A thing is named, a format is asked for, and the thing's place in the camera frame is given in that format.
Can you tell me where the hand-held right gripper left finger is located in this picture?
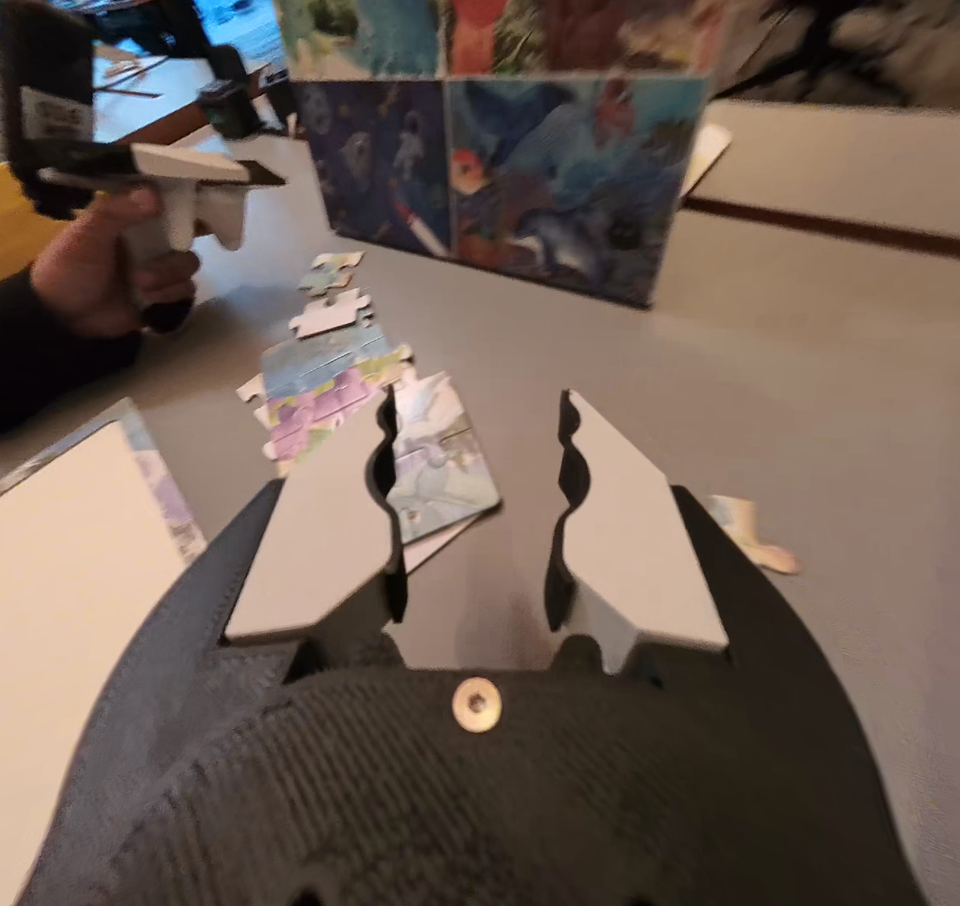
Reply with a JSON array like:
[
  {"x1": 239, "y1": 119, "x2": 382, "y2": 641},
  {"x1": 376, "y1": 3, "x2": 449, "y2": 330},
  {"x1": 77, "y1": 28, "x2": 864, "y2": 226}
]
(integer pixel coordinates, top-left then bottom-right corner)
[{"x1": 223, "y1": 385, "x2": 410, "y2": 646}]

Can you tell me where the black pole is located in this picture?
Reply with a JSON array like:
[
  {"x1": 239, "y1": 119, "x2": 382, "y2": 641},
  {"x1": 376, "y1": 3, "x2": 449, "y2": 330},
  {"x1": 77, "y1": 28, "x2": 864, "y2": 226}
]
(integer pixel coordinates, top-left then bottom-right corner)
[{"x1": 123, "y1": 0, "x2": 222, "y2": 63}]

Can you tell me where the pale tan puzzle piece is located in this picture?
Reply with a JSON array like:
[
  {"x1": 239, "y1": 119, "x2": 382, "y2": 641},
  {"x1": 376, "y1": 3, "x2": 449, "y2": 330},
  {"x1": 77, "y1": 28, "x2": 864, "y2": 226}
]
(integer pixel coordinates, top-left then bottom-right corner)
[{"x1": 708, "y1": 495, "x2": 801, "y2": 576}]

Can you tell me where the neighbouring grey table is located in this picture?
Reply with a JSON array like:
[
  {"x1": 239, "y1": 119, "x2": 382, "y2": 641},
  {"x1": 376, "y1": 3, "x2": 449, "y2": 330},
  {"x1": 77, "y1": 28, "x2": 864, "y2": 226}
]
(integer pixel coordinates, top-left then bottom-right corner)
[{"x1": 88, "y1": 51, "x2": 295, "y2": 148}]

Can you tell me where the pale green puzzle piece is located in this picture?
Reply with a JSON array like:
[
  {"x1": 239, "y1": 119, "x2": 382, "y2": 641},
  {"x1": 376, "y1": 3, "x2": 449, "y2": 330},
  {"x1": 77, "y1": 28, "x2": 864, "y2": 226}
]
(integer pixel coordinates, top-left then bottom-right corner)
[{"x1": 300, "y1": 250, "x2": 366, "y2": 297}]

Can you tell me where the blue yellow puzzle section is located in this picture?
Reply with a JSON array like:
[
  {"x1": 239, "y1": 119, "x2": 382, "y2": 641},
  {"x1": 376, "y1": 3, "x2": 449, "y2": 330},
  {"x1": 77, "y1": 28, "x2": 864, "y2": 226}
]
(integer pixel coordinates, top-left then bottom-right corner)
[{"x1": 236, "y1": 329, "x2": 415, "y2": 405}]

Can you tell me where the black charger green display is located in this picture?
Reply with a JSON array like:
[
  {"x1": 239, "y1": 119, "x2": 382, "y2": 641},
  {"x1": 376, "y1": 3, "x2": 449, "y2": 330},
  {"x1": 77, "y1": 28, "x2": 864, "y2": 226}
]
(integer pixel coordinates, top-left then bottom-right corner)
[{"x1": 198, "y1": 80, "x2": 265, "y2": 141}]

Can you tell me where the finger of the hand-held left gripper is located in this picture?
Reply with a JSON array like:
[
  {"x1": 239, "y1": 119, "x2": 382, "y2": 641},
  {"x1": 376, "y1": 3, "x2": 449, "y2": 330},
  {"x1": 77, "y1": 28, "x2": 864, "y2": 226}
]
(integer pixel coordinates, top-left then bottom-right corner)
[{"x1": 131, "y1": 143, "x2": 288, "y2": 189}]

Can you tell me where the sky blue puzzle section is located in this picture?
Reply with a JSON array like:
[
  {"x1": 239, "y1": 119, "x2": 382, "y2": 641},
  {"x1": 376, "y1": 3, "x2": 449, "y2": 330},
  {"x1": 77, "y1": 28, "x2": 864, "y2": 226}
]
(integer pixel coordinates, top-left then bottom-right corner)
[{"x1": 386, "y1": 370, "x2": 502, "y2": 573}]

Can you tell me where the person's left hand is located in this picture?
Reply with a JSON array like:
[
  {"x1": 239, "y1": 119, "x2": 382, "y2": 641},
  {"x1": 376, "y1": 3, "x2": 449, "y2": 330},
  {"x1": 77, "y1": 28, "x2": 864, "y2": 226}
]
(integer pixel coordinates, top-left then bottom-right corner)
[{"x1": 30, "y1": 188, "x2": 202, "y2": 339}]

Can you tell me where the white stand base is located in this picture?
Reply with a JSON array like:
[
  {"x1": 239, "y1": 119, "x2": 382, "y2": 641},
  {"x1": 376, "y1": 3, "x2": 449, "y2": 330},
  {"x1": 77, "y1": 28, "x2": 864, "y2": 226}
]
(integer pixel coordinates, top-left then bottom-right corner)
[{"x1": 678, "y1": 122, "x2": 734, "y2": 200}]

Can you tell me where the purple dinosaur puzzle section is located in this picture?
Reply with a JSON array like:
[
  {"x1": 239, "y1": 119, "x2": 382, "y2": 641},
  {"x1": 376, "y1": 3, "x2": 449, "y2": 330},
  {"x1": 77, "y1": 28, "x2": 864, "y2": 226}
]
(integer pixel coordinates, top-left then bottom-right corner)
[{"x1": 255, "y1": 370, "x2": 391, "y2": 465}]

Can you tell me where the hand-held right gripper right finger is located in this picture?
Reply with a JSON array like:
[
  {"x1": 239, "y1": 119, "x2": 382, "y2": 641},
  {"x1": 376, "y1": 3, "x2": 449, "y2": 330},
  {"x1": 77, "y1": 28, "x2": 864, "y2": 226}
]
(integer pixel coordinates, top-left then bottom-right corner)
[{"x1": 543, "y1": 389, "x2": 732, "y2": 676}]

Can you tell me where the illustrated puzzle box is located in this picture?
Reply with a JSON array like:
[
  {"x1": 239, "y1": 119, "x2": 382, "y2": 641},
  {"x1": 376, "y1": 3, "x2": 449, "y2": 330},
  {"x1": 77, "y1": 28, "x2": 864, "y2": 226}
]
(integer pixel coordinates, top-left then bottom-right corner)
[{"x1": 270, "y1": 0, "x2": 744, "y2": 309}]

